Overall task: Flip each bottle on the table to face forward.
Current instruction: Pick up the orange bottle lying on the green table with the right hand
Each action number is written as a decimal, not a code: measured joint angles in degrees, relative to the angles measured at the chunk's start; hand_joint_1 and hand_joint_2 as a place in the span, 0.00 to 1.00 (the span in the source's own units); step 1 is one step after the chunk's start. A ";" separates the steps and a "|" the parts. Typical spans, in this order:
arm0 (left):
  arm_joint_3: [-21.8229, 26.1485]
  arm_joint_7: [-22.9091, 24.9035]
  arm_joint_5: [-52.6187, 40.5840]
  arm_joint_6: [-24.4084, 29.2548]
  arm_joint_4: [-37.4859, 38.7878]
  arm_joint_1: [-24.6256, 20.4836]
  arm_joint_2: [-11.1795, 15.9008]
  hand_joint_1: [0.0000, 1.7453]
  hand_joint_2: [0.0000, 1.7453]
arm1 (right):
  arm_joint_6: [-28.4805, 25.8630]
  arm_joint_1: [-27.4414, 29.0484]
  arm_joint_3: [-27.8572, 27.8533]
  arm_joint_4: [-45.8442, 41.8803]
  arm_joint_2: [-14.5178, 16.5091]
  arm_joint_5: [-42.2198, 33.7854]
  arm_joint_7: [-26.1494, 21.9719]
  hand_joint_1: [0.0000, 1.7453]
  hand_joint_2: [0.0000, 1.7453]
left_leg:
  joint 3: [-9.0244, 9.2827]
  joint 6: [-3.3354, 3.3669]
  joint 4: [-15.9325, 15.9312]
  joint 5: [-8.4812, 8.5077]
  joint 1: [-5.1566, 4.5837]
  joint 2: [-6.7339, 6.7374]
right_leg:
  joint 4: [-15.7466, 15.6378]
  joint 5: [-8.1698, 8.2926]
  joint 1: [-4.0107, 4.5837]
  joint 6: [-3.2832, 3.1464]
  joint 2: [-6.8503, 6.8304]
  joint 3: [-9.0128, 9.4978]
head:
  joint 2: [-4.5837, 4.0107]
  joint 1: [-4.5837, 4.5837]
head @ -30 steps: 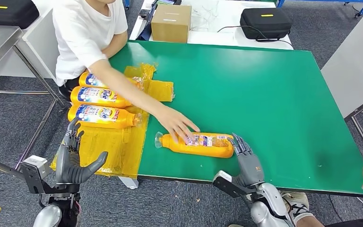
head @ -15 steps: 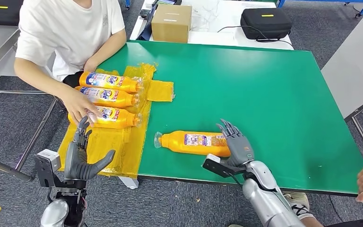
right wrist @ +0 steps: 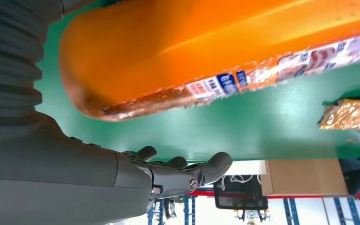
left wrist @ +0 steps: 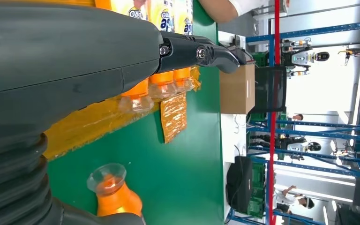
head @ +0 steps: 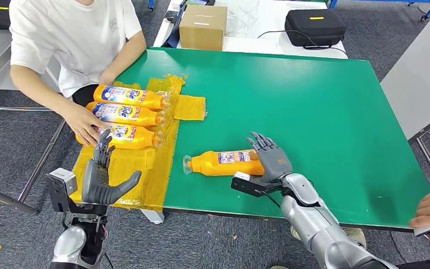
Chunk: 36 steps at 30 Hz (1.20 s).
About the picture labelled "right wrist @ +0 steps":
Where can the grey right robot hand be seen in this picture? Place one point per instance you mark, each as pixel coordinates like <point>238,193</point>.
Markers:
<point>59,177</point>

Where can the black rectangular panel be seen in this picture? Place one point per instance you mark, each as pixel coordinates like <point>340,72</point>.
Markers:
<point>239,200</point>

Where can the blue red storage rack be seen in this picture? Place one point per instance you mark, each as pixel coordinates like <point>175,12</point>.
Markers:
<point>291,214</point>

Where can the brown cardboard box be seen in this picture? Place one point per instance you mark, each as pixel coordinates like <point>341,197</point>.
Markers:
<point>304,177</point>

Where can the dark blue bag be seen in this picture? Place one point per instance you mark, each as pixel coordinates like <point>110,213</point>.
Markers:
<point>357,177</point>

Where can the yellow tape mat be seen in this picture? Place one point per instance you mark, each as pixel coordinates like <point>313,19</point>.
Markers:
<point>350,115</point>

